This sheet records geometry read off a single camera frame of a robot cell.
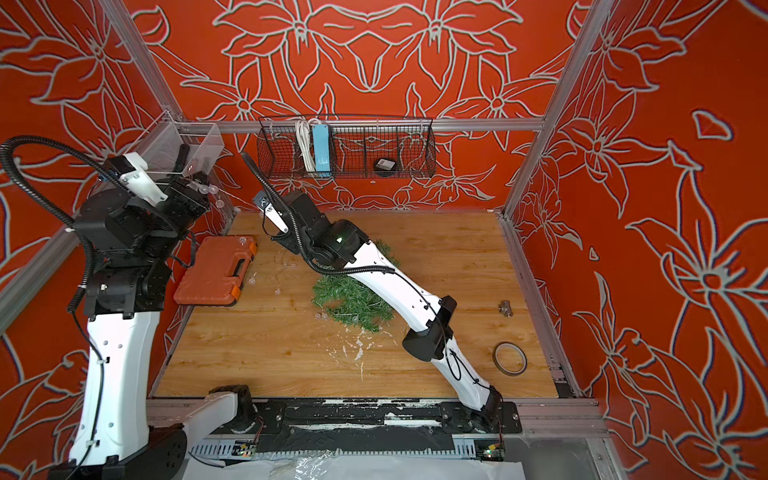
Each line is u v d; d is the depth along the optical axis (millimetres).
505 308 899
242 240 727
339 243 486
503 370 796
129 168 460
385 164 959
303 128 876
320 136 899
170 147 898
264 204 557
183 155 876
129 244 396
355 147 975
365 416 743
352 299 678
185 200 480
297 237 486
